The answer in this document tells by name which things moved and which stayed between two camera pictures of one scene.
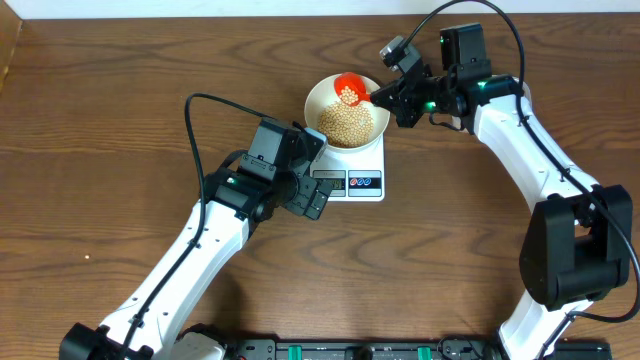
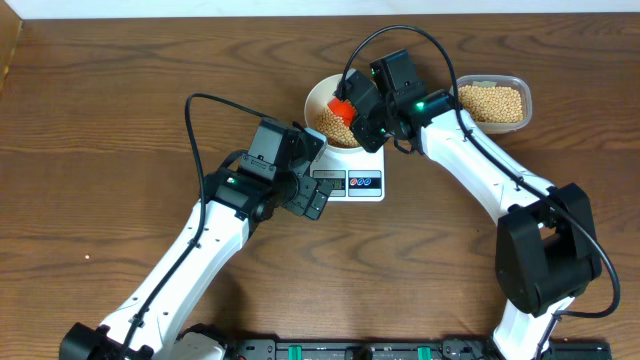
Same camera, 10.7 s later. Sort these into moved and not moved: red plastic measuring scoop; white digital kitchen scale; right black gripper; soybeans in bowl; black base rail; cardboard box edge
Moved: red plastic measuring scoop; right black gripper
Not moved: white digital kitchen scale; cardboard box edge; soybeans in bowl; black base rail
